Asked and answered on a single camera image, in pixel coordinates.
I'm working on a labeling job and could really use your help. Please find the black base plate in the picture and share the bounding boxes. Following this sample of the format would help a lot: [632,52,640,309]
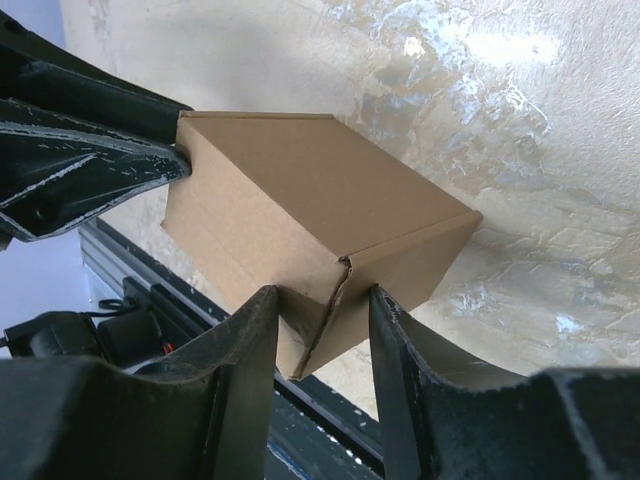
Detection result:
[123,247,384,479]

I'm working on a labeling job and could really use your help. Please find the brown cardboard box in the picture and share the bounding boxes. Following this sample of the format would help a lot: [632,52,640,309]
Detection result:
[162,112,482,379]

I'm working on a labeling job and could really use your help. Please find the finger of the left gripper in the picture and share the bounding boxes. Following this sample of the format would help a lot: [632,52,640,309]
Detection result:
[1,99,191,242]
[1,13,192,144]

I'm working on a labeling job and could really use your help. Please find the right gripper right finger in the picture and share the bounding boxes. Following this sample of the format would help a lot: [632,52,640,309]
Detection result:
[369,287,639,479]

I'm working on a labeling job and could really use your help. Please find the aluminium frame rail front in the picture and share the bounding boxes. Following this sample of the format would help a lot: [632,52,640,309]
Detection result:
[78,219,150,306]

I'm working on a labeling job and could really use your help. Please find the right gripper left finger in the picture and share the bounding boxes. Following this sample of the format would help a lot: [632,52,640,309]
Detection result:
[1,286,278,479]

